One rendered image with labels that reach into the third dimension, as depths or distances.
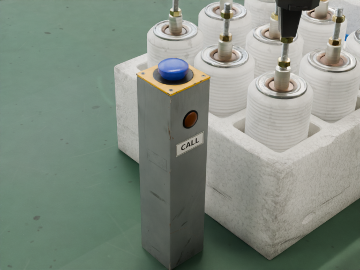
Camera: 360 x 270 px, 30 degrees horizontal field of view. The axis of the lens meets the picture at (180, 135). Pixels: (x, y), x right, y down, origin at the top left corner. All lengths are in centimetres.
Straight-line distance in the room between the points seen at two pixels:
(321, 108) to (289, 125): 10
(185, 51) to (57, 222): 35
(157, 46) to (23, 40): 64
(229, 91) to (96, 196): 31
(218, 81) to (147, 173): 19
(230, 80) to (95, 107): 45
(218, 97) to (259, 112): 10
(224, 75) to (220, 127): 8
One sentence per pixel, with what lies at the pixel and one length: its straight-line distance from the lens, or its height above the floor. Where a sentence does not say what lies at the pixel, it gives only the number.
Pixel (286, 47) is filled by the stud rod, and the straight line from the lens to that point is 96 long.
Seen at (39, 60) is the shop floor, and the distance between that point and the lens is 160.
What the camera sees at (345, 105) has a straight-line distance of 108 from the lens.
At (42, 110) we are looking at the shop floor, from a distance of 141.
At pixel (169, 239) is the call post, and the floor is 6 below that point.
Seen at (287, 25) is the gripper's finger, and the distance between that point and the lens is 94.
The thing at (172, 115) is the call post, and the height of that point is 28.
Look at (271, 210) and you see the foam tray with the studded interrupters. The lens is 100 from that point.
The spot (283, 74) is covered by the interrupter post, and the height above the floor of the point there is 28.
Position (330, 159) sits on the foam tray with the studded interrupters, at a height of 14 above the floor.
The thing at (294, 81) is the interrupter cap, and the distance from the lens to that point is 101.
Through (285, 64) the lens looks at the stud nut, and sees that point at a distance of 97.
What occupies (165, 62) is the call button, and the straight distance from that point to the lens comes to 88.
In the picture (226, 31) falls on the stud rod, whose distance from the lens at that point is 104.
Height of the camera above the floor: 75
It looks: 35 degrees down
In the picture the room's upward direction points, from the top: 1 degrees clockwise
